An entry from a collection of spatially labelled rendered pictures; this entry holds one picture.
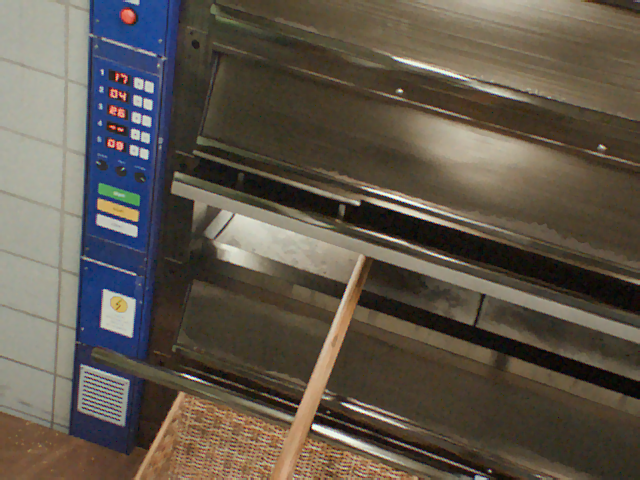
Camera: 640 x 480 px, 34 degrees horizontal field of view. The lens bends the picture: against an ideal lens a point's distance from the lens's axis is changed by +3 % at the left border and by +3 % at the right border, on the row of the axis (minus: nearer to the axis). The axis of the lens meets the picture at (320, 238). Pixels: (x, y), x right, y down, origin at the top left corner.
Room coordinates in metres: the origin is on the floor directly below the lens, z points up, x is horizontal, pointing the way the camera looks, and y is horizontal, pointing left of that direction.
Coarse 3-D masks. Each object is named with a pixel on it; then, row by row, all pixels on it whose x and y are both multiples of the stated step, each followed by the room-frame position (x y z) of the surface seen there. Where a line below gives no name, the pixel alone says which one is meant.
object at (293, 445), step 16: (368, 256) 1.81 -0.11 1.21; (352, 288) 1.68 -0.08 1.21; (352, 304) 1.63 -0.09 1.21; (336, 320) 1.57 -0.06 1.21; (336, 336) 1.52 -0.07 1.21; (336, 352) 1.48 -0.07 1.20; (320, 368) 1.42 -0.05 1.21; (320, 384) 1.38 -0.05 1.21; (304, 400) 1.33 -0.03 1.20; (304, 416) 1.29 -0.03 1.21; (304, 432) 1.26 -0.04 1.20; (288, 448) 1.21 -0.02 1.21; (288, 464) 1.18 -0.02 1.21
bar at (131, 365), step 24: (96, 360) 1.38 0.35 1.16; (120, 360) 1.38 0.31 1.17; (144, 360) 1.39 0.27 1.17; (168, 384) 1.35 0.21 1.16; (192, 384) 1.35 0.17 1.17; (240, 408) 1.33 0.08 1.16; (264, 408) 1.33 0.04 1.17; (312, 432) 1.30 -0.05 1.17; (336, 432) 1.30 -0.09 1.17; (384, 456) 1.28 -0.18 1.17; (408, 456) 1.28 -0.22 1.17
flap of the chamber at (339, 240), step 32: (192, 192) 1.59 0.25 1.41; (256, 192) 1.65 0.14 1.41; (288, 192) 1.69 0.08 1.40; (288, 224) 1.56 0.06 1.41; (384, 224) 1.64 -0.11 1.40; (416, 224) 1.69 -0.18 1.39; (384, 256) 1.52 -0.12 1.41; (480, 256) 1.60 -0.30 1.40; (512, 256) 1.64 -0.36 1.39; (480, 288) 1.48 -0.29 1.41; (512, 288) 1.48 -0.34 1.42; (576, 288) 1.55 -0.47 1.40; (608, 288) 1.59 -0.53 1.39; (576, 320) 1.45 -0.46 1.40; (608, 320) 1.44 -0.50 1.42
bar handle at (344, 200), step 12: (204, 156) 1.64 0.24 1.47; (216, 156) 1.64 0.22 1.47; (240, 168) 1.63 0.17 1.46; (252, 168) 1.63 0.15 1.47; (240, 180) 1.62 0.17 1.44; (276, 180) 1.61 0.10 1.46; (288, 180) 1.61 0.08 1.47; (312, 192) 1.60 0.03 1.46; (324, 192) 1.60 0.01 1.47; (348, 204) 1.59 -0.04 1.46; (360, 204) 1.59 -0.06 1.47; (336, 216) 1.58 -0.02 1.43
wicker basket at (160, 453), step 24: (192, 408) 1.68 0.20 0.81; (216, 408) 1.68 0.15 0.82; (168, 432) 1.61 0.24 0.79; (216, 432) 1.66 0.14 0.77; (240, 432) 1.65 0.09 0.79; (264, 432) 1.65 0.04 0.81; (288, 432) 1.64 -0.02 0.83; (168, 456) 1.63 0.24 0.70; (192, 456) 1.65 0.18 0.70; (216, 456) 1.64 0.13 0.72; (240, 456) 1.64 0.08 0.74; (264, 456) 1.63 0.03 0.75; (312, 456) 1.62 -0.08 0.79; (336, 456) 1.62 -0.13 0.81; (360, 456) 1.62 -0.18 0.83
